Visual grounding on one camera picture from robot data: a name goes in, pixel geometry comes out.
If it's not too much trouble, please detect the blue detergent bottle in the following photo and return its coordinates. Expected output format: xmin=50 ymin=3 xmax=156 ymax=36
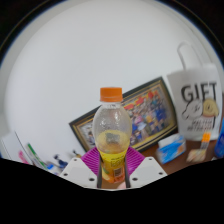
xmin=213 ymin=116 xmax=224 ymax=159

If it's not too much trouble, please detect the white paper gift bag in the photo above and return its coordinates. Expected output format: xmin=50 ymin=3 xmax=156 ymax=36
xmin=165 ymin=41 xmax=224 ymax=142

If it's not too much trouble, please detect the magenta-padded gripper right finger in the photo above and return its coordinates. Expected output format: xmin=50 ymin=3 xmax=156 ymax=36
xmin=123 ymin=146 xmax=168 ymax=189

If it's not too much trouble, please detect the orange-capped yellow drink bottle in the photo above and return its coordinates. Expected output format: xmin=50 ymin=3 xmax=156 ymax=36
xmin=92 ymin=86 xmax=133 ymax=184

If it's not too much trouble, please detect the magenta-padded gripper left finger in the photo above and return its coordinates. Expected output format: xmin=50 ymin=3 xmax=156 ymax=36
xmin=59 ymin=146 xmax=103 ymax=189

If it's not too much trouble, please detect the blue tissue pack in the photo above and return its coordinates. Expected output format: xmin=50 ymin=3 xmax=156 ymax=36
xmin=155 ymin=133 xmax=187 ymax=165

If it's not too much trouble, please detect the small snack packet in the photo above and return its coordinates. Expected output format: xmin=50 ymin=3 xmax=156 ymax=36
xmin=186 ymin=148 xmax=208 ymax=164

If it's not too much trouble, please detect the framed group photo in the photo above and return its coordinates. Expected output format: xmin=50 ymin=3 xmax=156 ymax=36
xmin=68 ymin=76 xmax=179 ymax=154

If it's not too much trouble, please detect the dark blue pump bottle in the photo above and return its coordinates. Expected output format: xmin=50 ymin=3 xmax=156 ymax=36
xmin=53 ymin=153 xmax=70 ymax=169

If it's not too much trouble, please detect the colourful puzzle cube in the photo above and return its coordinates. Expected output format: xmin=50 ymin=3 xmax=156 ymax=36
xmin=200 ymin=131 xmax=212 ymax=152

